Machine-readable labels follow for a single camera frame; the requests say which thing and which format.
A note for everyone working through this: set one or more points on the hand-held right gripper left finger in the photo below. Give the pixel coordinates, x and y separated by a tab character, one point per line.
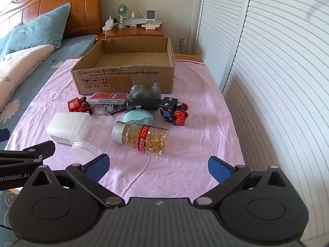
96	167

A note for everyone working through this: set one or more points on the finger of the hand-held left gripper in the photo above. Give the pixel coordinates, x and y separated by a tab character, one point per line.
3	135
43	149

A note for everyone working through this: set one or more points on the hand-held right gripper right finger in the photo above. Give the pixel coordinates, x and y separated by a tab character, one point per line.
218	168

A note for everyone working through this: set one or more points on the clear plastic jar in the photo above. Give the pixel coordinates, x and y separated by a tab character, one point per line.
97	131

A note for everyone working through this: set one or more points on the capsule bottle silver cap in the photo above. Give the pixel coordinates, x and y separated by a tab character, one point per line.
151	139

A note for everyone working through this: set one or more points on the round teal case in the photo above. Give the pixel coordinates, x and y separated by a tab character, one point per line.
138	115

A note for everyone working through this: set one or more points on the blue toy train red wheels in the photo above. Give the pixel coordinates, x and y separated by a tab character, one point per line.
168	110

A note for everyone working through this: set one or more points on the brown cardboard box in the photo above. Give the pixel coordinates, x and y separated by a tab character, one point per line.
123	79

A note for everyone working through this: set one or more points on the clear correction tape dispenser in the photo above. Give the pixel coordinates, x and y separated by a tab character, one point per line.
113	107

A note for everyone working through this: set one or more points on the cream floral pillow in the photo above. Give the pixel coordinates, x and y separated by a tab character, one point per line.
15	67

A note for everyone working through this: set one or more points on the red card case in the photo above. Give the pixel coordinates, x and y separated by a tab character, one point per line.
108	97

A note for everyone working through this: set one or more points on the flat black box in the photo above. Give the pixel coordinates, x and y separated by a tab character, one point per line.
144	106

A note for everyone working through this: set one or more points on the blue floral bedsheet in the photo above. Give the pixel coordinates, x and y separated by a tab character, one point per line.
51	64

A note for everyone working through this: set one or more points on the grey animal toy figure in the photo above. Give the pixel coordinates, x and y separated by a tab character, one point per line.
144	95

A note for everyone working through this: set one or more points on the white louvred closet door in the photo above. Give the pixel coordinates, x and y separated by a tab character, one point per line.
221	30
282	95

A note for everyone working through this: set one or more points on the blue pillow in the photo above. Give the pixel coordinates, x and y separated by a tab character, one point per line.
38	30

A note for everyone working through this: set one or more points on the wooden nightstand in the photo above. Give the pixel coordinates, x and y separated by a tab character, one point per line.
128	32

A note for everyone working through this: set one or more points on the white power strip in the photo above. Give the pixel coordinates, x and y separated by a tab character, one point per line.
109	26

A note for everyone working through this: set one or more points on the wooden headboard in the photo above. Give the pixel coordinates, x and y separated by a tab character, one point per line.
77	5

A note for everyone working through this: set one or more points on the small clear spray bottle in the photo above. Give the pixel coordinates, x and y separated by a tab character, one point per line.
132	20

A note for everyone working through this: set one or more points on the white remote control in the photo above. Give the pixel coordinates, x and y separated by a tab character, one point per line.
151	26

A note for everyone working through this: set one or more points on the small green desk fan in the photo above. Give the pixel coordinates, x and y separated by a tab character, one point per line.
120	9

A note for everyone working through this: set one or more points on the white device on stand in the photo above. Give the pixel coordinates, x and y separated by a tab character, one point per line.
150	14

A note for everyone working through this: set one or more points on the wooden bed rail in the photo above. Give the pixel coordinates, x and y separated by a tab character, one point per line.
190	57

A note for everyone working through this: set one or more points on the white wall socket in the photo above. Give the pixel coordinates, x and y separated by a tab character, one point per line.
181	41

